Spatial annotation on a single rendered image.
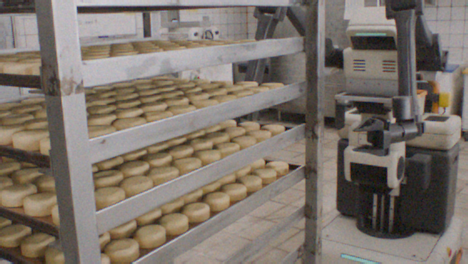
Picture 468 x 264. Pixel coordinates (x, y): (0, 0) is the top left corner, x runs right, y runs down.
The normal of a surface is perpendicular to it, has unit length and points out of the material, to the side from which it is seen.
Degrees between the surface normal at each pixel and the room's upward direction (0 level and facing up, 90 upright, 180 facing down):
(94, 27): 90
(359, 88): 90
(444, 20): 90
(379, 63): 98
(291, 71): 90
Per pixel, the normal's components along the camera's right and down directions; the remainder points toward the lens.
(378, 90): -0.57, 0.21
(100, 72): 0.82, 0.11
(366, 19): -0.41, -0.58
